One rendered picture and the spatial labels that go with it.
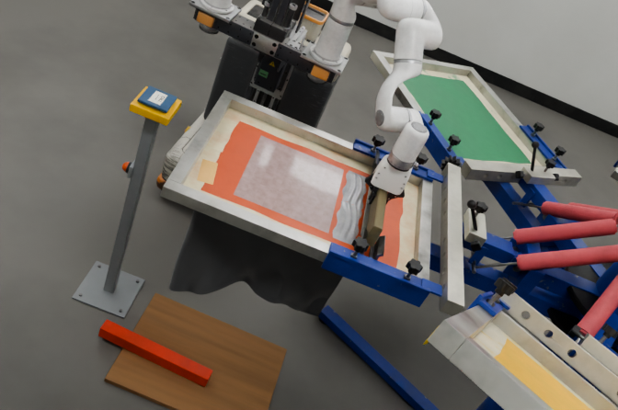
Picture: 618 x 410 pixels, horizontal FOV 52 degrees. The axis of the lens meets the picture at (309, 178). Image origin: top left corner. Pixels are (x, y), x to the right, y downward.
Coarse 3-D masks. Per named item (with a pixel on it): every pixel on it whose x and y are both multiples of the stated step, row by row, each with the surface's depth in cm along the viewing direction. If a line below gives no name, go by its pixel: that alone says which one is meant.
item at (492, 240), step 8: (488, 240) 198; (496, 240) 199; (504, 240) 201; (488, 248) 197; (496, 248) 197; (504, 248) 197; (512, 248) 199; (488, 256) 199; (496, 256) 199; (504, 256) 198
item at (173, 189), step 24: (216, 120) 204; (264, 120) 219; (288, 120) 219; (192, 144) 190; (336, 144) 220; (168, 192) 173; (192, 192) 175; (216, 216) 175; (240, 216) 174; (288, 240) 175; (312, 240) 177
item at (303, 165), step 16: (240, 128) 212; (256, 128) 215; (240, 144) 205; (256, 144) 208; (272, 144) 211; (288, 144) 214; (256, 160) 202; (272, 160) 205; (288, 160) 208; (304, 160) 211; (320, 160) 214; (288, 176) 201; (304, 176) 204; (320, 176) 207; (336, 176) 210; (368, 176) 217; (320, 192) 201; (336, 192) 204; (400, 208) 209
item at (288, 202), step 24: (240, 168) 196; (216, 192) 183; (240, 192) 187; (264, 192) 191; (288, 192) 195; (312, 192) 199; (288, 216) 186; (312, 216) 190; (336, 216) 194; (336, 240) 186
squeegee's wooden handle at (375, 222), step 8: (376, 192) 197; (384, 192) 194; (376, 200) 191; (384, 200) 191; (376, 208) 187; (384, 208) 188; (376, 216) 184; (368, 224) 188; (376, 224) 181; (368, 232) 184; (376, 232) 181; (368, 240) 183; (376, 240) 183
